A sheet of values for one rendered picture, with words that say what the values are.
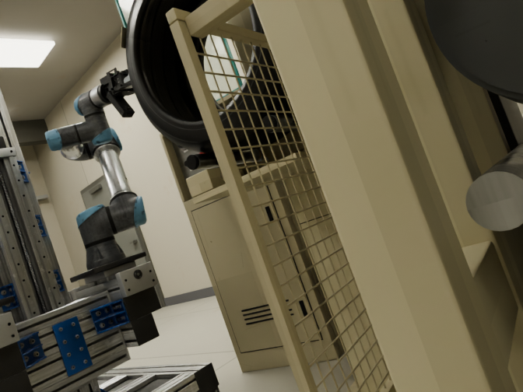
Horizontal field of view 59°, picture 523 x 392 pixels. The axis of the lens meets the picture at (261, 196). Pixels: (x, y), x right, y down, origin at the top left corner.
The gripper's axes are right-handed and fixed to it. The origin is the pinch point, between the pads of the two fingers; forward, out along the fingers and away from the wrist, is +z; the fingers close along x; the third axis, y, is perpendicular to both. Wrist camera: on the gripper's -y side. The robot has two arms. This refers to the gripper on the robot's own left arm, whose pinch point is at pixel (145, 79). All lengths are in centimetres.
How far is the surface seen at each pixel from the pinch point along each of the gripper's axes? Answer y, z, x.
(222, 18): -22, 73, -58
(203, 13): -21, 71, -59
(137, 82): -4.9, 8.4, -12.4
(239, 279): -83, -31, 61
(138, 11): 13.7, 16.4, -12.8
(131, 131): 86, -371, 334
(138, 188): 9, -392, 340
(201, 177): -37.7, 22.5, -11.0
